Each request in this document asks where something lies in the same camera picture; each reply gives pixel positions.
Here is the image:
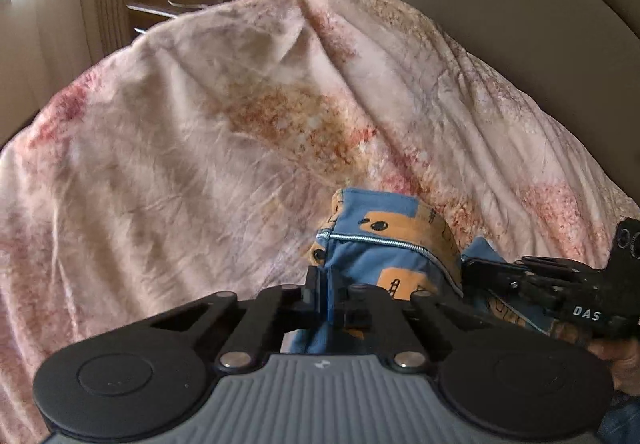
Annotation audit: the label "pink floral blanket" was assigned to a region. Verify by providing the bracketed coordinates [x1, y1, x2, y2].
[0, 0, 640, 444]

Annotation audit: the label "dark wooden nightstand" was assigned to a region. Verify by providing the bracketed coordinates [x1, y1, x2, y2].
[126, 0, 274, 47]

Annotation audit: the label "beige padded headboard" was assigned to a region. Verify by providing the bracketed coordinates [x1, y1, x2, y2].
[389, 0, 640, 211]

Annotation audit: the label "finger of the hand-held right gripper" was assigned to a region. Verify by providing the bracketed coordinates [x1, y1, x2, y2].
[462, 257, 532, 297]

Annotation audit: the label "blue pants with orange print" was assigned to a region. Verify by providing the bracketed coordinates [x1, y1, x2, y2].
[290, 187, 561, 356]

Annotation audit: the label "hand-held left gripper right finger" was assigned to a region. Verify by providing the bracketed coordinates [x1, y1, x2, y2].
[332, 274, 503, 372]

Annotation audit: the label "person's dark blue clothing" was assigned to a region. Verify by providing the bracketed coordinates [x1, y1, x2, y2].
[597, 391, 640, 444]

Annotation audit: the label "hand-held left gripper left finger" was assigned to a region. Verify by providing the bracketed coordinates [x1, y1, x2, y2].
[149, 266, 332, 371]

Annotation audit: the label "person's right hand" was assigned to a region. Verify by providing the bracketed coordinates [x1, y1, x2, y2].
[586, 337, 640, 397]

